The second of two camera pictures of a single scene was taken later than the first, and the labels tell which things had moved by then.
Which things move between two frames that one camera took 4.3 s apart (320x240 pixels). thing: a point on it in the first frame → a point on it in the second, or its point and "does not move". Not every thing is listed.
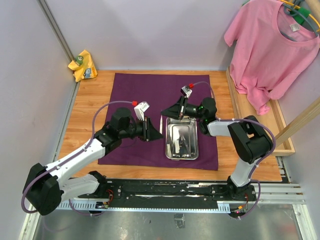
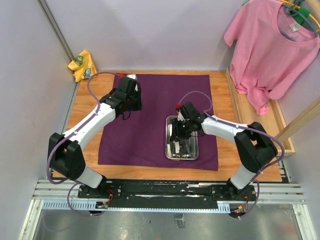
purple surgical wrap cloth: [160, 91] does not move
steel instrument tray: [181, 138] does not move
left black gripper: [151, 133] → [139, 105]
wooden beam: [308, 114] does not move
